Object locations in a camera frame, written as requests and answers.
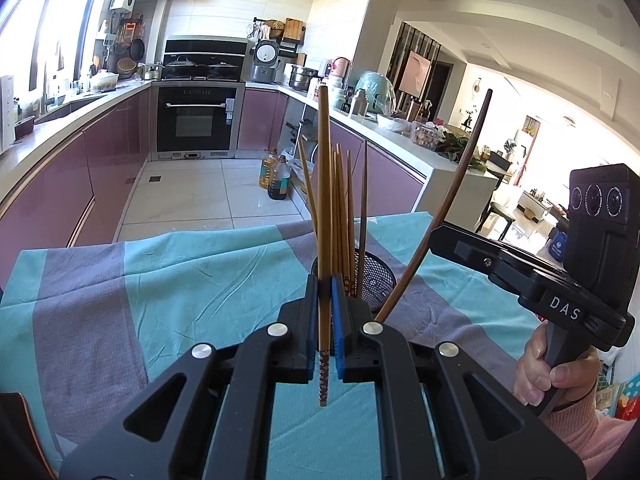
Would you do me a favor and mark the pink right sleeve forearm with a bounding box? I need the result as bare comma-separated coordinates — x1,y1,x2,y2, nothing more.
544,390,639,479

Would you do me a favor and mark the yellow cooking oil bottle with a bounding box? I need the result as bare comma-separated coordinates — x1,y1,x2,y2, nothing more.
259,148,278,190

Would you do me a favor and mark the black range hood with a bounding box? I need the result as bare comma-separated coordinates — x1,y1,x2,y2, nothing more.
162,36,250,82

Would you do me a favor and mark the white microwave oven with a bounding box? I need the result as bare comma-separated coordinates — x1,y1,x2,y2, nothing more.
0,75,15,154

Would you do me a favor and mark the light bamboo chopstick patterned end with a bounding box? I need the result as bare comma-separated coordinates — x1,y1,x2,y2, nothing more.
316,84,332,408

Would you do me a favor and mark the black built-in oven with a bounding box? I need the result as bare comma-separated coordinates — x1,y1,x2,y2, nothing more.
152,80,244,160

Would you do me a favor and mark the right hand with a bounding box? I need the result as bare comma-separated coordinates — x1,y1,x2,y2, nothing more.
513,323,600,406

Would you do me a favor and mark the kitchen window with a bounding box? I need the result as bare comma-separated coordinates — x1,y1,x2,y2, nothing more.
1,0,105,106

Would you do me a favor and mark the dark sauce bottle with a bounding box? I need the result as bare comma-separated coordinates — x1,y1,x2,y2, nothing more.
267,155,291,200

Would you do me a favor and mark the black mesh utensil holder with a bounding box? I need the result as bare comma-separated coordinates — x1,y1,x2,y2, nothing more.
342,249,396,318

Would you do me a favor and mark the smartphone with orange edge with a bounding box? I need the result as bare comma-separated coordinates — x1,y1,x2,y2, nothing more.
1,392,56,480

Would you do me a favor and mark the teal and grey tablecloth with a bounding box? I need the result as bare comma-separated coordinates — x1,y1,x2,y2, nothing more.
1,214,538,479

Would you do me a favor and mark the steel stock pot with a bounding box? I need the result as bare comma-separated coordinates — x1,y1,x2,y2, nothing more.
288,65,318,92

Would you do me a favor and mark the mint green appliance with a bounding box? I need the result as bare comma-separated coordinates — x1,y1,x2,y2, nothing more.
356,70,396,117

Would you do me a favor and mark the dark brown wooden chopstick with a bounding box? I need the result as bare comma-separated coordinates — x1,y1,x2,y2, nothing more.
375,89,494,324

